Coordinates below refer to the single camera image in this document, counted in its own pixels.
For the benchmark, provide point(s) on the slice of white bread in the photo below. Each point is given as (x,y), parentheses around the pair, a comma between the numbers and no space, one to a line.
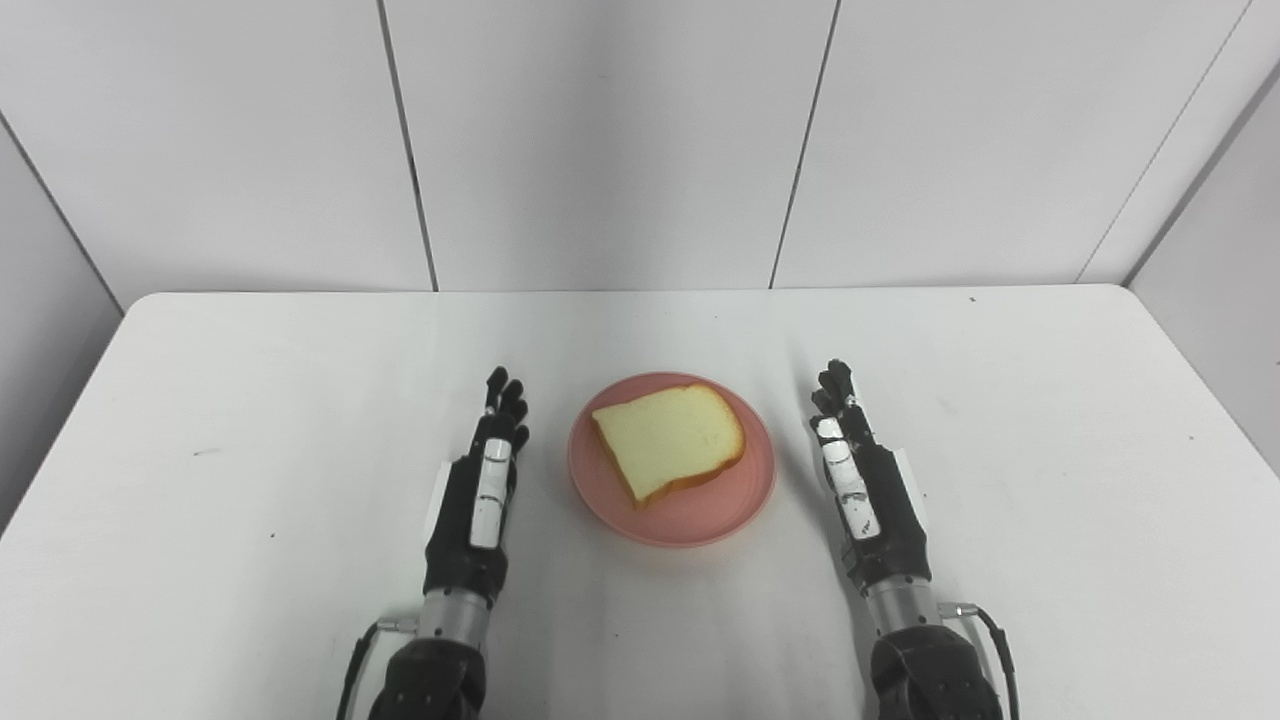
(670,440)

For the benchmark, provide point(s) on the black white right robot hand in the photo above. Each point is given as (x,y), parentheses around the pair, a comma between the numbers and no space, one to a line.
(895,530)

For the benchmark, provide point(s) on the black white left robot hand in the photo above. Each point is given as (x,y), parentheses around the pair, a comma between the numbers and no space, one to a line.
(460,550)

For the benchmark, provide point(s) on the pink round plate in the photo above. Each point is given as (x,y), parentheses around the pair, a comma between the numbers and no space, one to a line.
(700,515)

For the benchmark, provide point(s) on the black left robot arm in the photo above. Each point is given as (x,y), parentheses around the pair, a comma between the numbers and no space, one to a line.
(430,680)

